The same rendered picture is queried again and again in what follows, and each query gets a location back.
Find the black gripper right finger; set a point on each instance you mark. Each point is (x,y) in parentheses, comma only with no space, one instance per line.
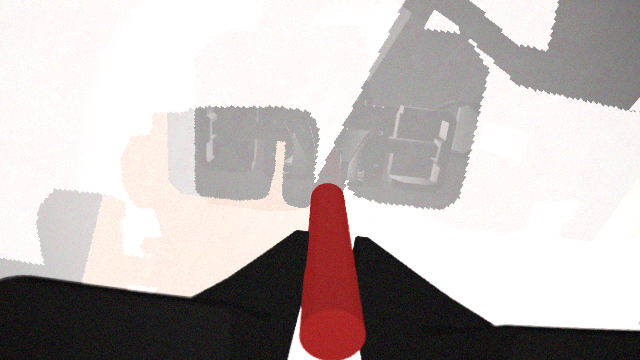
(408,318)

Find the red peg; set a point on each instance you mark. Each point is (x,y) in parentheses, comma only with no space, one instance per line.
(331,323)

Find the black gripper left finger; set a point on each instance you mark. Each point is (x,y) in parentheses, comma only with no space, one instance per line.
(250,315)

